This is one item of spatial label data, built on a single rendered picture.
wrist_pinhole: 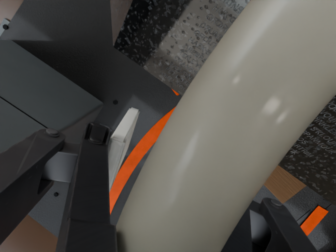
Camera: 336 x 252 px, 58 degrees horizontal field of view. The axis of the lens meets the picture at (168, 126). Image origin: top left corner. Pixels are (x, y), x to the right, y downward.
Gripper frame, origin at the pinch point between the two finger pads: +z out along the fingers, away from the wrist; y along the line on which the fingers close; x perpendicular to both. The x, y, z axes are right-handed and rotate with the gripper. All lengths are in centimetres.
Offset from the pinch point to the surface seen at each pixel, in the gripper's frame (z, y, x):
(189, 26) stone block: 18.1, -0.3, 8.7
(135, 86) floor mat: 88, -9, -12
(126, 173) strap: 88, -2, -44
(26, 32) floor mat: 92, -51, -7
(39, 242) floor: 93, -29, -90
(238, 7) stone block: 13.7, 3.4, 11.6
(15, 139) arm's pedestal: 40, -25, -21
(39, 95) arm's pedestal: 65, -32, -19
